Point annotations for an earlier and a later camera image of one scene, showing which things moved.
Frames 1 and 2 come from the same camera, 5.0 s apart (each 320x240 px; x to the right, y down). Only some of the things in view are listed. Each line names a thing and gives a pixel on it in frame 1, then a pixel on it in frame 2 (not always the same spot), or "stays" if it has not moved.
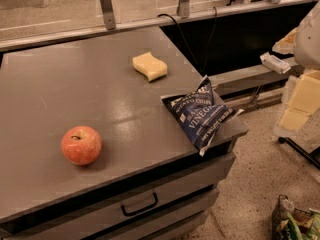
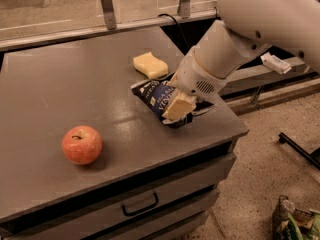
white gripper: [308, 40] → [192, 76]
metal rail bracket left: [107, 6] stays
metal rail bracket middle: [183, 9] stays
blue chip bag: [198, 115] → [154, 94]
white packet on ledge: [275, 63] stays
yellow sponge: [153, 67] stays
